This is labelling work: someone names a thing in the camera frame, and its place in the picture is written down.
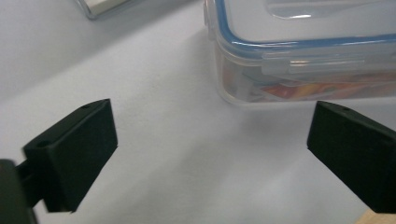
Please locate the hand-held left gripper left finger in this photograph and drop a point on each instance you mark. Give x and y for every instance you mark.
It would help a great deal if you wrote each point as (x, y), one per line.
(74, 155)

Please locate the pale grey table mat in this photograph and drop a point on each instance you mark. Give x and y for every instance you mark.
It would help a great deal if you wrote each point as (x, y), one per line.
(174, 130)

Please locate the large clear lidded food container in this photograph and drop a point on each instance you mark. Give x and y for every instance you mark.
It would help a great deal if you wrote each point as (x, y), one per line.
(299, 40)

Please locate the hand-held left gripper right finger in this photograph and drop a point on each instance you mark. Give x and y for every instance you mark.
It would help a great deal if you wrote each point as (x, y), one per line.
(355, 149)

